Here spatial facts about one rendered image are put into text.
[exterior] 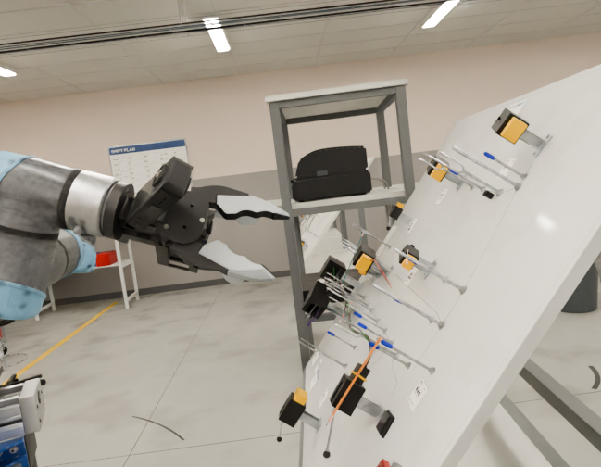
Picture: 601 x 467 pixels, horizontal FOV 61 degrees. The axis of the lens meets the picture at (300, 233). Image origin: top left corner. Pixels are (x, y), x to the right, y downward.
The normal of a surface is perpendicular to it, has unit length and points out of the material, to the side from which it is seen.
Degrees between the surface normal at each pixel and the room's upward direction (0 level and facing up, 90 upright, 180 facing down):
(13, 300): 102
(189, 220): 58
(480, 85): 90
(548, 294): 52
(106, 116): 90
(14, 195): 88
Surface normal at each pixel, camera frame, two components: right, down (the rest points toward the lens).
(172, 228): 0.17, -0.46
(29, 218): 0.53, 0.17
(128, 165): 0.04, 0.10
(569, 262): -0.86, -0.51
